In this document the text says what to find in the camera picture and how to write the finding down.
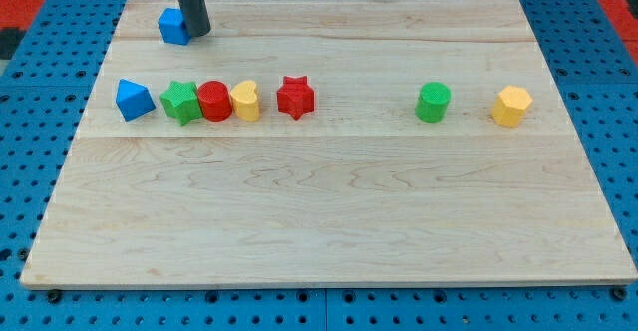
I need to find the light wooden board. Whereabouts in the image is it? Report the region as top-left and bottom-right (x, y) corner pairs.
(20, 0), (637, 290)

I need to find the blue cube block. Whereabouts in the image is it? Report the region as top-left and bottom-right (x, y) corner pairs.
(158, 8), (190, 45)

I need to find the yellow heart block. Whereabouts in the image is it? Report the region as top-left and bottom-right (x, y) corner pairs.
(230, 80), (260, 122)

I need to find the green star block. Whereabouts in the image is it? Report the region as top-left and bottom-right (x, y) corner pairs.
(159, 81), (203, 126)

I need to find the red cylinder block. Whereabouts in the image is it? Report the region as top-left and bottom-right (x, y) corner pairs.
(196, 81), (233, 122)

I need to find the yellow hexagonal prism block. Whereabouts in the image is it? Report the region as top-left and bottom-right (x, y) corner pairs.
(491, 86), (533, 128)

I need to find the green cylinder block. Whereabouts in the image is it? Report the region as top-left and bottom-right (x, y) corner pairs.
(415, 82), (452, 123)

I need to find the red star block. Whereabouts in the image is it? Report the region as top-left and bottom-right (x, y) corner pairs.
(276, 76), (315, 120)

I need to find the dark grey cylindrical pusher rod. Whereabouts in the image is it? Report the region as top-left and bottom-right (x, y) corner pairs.
(177, 0), (211, 37)

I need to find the blue triangular prism block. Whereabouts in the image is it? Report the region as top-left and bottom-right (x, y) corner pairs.
(116, 79), (156, 122)

